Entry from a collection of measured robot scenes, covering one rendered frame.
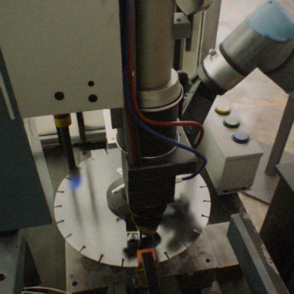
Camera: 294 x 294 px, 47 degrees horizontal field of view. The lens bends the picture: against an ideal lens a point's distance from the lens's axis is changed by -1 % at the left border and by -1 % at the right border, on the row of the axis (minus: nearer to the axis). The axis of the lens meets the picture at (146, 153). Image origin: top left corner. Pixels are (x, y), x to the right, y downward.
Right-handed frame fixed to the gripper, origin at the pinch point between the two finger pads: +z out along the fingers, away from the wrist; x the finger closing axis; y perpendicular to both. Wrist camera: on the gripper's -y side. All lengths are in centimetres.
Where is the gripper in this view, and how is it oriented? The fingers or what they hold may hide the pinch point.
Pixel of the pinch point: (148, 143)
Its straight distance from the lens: 73.0
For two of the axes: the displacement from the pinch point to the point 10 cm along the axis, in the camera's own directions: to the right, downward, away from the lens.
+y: 1.2, -6.8, 7.3
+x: -7.9, -5.1, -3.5
